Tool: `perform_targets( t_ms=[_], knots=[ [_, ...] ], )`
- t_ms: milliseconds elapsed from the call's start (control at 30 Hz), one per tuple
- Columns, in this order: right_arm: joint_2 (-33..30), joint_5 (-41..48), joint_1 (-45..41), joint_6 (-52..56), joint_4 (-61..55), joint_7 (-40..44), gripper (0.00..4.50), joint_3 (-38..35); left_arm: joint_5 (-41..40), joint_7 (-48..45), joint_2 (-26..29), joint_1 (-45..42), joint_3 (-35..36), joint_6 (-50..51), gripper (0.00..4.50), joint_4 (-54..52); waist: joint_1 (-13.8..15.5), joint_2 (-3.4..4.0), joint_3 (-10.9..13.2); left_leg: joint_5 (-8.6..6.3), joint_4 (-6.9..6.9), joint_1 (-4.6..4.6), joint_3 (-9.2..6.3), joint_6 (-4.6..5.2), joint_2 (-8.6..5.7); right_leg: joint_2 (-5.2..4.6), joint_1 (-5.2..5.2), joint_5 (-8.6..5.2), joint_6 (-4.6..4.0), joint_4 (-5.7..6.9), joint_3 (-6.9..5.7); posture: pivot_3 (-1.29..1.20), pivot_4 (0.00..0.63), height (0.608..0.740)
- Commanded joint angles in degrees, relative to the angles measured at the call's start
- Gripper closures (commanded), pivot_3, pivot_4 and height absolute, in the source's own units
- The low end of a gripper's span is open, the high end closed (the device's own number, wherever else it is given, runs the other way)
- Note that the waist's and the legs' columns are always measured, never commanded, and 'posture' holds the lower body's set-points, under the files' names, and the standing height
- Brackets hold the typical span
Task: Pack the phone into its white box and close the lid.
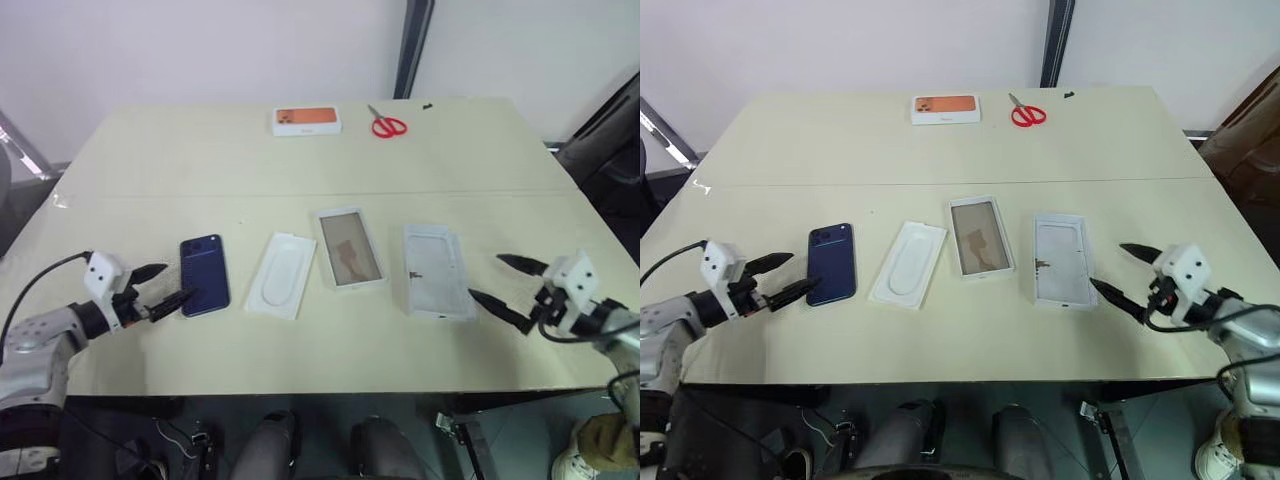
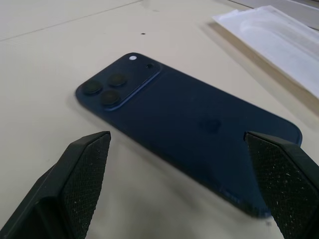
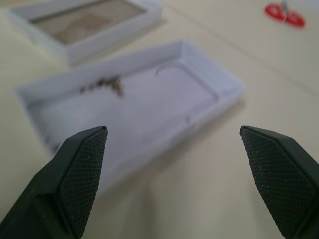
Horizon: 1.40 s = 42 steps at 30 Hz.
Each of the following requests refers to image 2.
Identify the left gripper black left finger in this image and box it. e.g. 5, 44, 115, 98
0, 130, 111, 239

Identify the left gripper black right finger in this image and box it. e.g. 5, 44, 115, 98
243, 130, 319, 239

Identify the dark blue smartphone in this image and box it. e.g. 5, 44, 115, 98
74, 51, 304, 220

